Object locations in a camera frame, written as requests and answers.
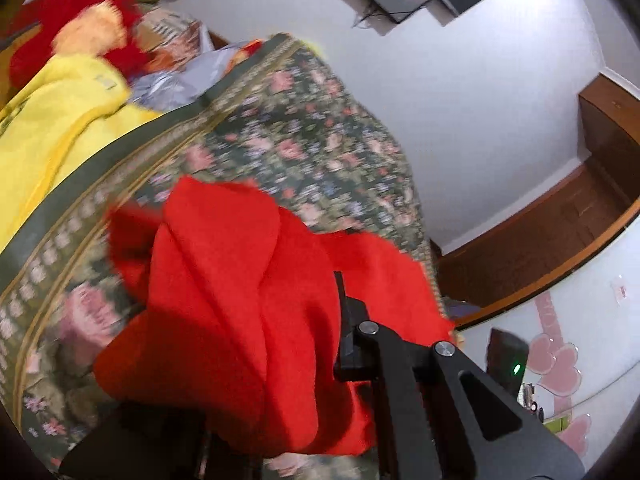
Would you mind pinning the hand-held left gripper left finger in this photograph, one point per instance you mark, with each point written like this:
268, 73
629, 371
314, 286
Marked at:
150, 440

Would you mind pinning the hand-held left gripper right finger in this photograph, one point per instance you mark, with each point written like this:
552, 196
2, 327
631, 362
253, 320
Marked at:
400, 410

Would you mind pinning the red zip-neck sweatshirt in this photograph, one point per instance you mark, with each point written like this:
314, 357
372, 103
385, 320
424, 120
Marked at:
225, 310

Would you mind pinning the lavender cloth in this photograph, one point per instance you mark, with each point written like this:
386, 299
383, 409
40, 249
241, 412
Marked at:
462, 309

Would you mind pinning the brown wooden wardrobe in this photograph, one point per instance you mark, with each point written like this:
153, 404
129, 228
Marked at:
540, 240

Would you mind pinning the floral bedspread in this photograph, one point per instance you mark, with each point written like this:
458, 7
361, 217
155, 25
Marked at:
300, 135

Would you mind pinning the yellow blanket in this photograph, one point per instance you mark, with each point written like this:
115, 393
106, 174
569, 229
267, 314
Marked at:
60, 120

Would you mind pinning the grey plastic bag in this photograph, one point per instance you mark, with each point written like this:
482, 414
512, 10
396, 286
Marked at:
170, 85

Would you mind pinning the red plush toy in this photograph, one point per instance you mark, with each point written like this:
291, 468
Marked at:
70, 5

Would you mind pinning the pink heart wall stickers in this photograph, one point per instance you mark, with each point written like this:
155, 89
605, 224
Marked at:
555, 360

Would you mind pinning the white wall switch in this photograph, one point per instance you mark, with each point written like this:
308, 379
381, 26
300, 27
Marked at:
621, 290

